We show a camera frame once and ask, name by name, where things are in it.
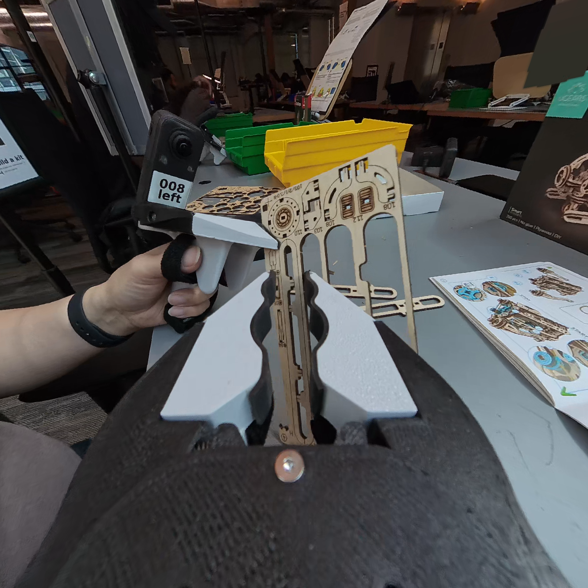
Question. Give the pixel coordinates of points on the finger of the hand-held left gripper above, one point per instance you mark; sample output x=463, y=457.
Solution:
x=229, y=232

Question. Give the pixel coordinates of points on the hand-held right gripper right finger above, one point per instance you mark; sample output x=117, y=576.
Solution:
x=367, y=367

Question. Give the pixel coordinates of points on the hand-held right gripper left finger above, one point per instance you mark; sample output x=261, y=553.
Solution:
x=216, y=367

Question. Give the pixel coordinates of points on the wooden model parts sheet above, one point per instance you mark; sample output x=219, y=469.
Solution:
x=333, y=202

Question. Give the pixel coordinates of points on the person's left forearm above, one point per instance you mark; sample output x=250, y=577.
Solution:
x=36, y=349

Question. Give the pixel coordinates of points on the black model kit box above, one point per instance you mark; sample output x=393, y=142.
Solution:
x=542, y=174

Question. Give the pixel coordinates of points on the person's left hand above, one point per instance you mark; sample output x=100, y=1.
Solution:
x=128, y=298

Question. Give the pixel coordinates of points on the green plastic bin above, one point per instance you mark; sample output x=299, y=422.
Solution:
x=248, y=151
x=468, y=97
x=225, y=124

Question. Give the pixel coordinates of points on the perforated wooden leftover sheet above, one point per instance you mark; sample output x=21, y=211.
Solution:
x=271, y=190

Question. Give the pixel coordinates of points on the slotted wooden strip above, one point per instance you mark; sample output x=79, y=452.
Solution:
x=383, y=288
x=427, y=301

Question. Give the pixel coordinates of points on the yellow plastic bin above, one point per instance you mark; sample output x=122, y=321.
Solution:
x=321, y=147

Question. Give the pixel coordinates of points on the black wristband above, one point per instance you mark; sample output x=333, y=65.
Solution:
x=85, y=328

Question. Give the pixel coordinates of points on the instruction booklet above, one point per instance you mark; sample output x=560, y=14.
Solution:
x=505, y=330

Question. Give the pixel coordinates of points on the framed marker sign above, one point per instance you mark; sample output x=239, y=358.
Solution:
x=13, y=156

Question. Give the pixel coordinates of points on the white cardboard box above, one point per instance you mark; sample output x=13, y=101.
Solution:
x=422, y=197

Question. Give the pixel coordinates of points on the document stand with instruction sheet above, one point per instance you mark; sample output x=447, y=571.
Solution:
x=340, y=59

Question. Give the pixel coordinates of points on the black tool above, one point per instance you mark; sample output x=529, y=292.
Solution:
x=436, y=158

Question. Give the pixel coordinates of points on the brown cardboard box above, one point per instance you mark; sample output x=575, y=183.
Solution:
x=510, y=73

